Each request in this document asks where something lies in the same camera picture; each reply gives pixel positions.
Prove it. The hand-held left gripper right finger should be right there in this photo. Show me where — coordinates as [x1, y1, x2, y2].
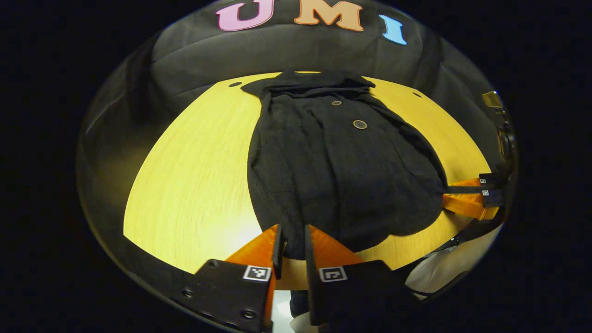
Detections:
[303, 224, 410, 327]

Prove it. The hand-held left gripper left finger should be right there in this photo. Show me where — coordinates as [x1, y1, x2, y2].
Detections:
[170, 223, 286, 333]

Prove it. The black garment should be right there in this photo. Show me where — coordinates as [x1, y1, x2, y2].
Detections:
[240, 69, 449, 260]

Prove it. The black backdrop cloth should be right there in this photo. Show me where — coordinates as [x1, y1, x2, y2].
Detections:
[76, 0, 515, 185]

